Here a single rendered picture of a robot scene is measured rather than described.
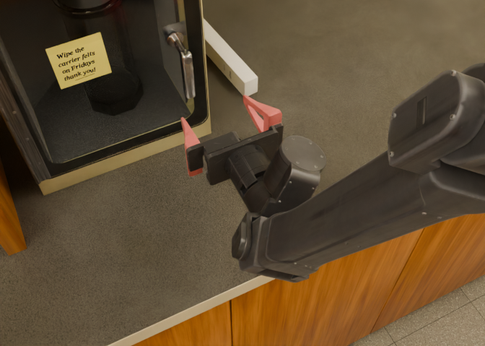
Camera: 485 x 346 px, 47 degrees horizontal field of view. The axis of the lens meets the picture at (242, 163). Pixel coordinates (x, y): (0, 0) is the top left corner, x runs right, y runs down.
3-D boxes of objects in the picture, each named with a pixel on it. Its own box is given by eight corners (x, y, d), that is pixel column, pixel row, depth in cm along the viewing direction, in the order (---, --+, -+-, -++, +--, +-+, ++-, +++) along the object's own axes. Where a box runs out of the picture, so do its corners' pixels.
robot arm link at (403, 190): (462, 139, 27) (634, 193, 30) (462, 42, 29) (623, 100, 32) (219, 270, 66) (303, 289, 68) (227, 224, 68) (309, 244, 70)
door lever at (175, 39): (187, 75, 90) (172, 80, 89) (182, 29, 82) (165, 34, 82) (200, 97, 87) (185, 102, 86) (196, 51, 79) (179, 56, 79)
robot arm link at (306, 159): (230, 264, 64) (299, 280, 66) (268, 201, 57) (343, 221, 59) (232, 189, 73) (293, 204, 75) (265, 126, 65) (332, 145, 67)
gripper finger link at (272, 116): (211, 92, 78) (241, 140, 73) (258, 76, 79) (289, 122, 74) (213, 123, 83) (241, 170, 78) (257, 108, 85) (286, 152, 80)
